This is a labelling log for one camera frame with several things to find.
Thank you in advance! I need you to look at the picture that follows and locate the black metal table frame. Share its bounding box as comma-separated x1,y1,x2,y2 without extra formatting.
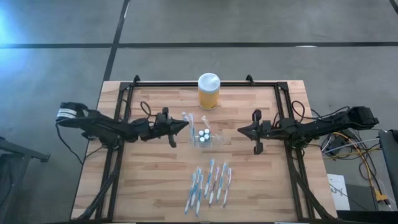
73,74,335,222

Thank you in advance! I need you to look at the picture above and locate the purple toothbrush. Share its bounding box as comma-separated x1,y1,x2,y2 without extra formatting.
208,166,221,207
221,167,233,208

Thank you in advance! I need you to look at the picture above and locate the orange toothbrush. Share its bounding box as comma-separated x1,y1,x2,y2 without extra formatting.
201,115,218,139

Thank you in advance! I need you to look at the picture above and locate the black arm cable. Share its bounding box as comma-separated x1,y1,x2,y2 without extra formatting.
139,101,154,119
290,100,352,122

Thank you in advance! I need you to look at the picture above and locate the black metal stand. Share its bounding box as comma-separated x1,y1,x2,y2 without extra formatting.
0,136,51,224

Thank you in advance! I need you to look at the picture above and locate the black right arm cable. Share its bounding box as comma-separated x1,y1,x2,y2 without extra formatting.
290,100,352,122

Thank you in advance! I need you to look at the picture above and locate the white paper sheet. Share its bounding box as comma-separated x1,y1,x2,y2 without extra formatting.
326,173,351,212

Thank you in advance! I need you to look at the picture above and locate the yellow canister white lid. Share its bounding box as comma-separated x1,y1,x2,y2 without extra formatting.
197,72,221,111

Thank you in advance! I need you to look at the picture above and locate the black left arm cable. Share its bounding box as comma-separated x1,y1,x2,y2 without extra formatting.
139,101,154,119

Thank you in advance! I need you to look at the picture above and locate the black equipment case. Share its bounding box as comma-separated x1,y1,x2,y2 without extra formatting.
377,129,398,208

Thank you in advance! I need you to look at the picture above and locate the clear acrylic organizer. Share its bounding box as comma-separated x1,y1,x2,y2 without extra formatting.
188,129,225,149

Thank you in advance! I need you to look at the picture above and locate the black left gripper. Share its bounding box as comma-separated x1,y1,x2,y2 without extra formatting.
152,107,190,149

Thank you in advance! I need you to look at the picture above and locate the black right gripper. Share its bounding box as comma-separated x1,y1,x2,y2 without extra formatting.
238,109,279,156

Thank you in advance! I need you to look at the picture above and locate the yellow cable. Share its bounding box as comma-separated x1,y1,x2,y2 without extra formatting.
323,132,389,203

